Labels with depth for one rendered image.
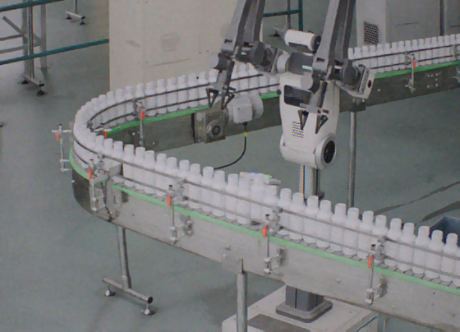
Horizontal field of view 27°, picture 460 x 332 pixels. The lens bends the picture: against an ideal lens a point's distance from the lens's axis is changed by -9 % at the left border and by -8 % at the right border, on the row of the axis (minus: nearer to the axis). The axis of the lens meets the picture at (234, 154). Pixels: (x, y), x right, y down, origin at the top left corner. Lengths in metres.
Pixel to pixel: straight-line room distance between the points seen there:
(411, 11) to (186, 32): 2.87
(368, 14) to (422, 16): 0.59
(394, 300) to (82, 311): 2.25
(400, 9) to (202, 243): 5.99
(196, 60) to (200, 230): 3.96
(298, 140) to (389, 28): 5.35
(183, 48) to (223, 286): 2.67
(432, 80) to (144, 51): 2.41
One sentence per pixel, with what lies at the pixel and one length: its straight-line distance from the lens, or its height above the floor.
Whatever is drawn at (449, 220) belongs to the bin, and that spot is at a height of 0.93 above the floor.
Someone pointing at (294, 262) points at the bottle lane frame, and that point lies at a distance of 3.60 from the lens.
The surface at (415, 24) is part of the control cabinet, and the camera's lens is 9.72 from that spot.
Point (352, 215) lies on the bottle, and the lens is 3.42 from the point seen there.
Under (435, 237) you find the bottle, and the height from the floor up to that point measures 1.16.
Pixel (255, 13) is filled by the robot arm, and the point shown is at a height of 1.64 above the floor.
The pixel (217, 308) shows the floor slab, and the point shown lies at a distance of 5.20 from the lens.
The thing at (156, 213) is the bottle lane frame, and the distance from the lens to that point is 3.98.
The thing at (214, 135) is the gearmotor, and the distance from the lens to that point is 5.00.
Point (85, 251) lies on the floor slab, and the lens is 5.88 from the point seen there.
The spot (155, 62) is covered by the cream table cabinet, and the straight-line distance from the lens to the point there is 7.52.
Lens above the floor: 2.51
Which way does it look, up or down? 20 degrees down
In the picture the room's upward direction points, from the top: 1 degrees counter-clockwise
